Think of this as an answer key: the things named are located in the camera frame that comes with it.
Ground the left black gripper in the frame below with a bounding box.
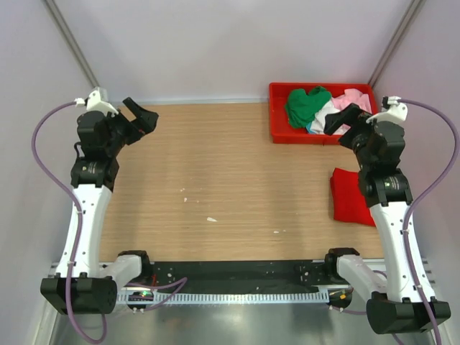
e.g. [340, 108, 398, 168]
[103, 98, 157, 157]

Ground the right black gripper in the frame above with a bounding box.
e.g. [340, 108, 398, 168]
[325, 103, 379, 170]

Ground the green t shirt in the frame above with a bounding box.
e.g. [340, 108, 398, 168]
[285, 86, 332, 129]

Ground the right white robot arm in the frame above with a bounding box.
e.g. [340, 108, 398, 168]
[323, 99, 451, 344]

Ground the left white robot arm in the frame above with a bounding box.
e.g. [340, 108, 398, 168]
[40, 97, 159, 315]

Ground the pink t shirt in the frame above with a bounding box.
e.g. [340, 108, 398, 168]
[331, 88, 372, 113]

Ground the white t shirt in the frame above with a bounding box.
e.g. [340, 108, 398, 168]
[311, 101, 341, 134]

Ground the red plastic bin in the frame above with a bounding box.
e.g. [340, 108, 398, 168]
[269, 82, 379, 146]

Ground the folded red t shirt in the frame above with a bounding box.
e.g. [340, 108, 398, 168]
[330, 167, 375, 227]

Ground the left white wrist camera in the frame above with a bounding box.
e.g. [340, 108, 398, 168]
[74, 87, 119, 116]

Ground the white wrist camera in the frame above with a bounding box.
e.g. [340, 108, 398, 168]
[366, 96, 408, 125]
[74, 87, 119, 116]

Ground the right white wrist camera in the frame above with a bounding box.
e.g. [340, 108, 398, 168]
[366, 96, 408, 125]

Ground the right aluminium frame post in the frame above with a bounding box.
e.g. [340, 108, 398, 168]
[368, 0, 426, 88]

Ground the aluminium frame post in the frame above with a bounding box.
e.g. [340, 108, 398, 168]
[42, 0, 99, 88]
[368, 0, 426, 88]

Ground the left aluminium frame post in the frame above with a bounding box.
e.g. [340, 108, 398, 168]
[42, 0, 99, 88]

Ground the front aluminium rail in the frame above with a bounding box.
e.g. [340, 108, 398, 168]
[49, 257, 436, 288]

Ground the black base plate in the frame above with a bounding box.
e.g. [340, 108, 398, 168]
[150, 259, 348, 293]

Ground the slotted cable duct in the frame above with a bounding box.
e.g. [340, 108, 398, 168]
[116, 290, 329, 305]

